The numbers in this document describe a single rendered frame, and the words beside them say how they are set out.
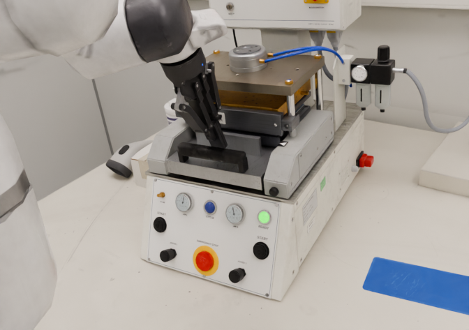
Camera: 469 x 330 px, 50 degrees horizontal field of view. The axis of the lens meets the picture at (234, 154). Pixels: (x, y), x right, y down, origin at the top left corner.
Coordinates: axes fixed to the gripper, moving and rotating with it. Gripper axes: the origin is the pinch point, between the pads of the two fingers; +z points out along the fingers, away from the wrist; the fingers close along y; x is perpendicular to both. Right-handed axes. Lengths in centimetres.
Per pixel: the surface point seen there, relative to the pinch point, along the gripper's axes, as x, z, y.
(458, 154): 40, 37, -36
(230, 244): 5.6, 15.3, 14.4
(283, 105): 10.5, 0.3, -10.1
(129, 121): -112, 80, -68
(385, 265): 32.4, 27.6, 4.1
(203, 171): -1.5, 4.9, 5.6
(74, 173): -135, 93, -40
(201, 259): -0.1, 17.6, 18.1
